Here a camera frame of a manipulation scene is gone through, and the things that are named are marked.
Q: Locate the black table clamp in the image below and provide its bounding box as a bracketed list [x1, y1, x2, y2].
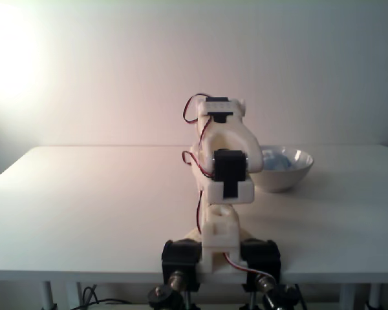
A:
[241, 238, 282, 293]
[161, 238, 203, 293]

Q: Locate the red black arm cable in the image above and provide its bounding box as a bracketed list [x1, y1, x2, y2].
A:
[182, 92, 215, 179]

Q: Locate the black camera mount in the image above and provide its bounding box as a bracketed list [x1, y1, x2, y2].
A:
[261, 285, 303, 310]

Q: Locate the skyblue plush doll with keychain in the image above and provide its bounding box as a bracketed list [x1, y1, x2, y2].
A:
[261, 149, 294, 171]

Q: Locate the white ceramic bowl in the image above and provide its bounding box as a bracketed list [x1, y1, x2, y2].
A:
[250, 145, 314, 194]

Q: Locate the red black shoulder cable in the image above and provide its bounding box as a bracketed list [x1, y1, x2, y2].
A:
[196, 190, 204, 234]

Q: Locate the white table leg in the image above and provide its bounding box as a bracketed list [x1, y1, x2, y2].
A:
[371, 284, 385, 310]
[41, 281, 54, 310]
[339, 284, 356, 310]
[65, 282, 79, 310]

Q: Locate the white red base cable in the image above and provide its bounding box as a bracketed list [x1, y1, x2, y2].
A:
[222, 251, 276, 282]

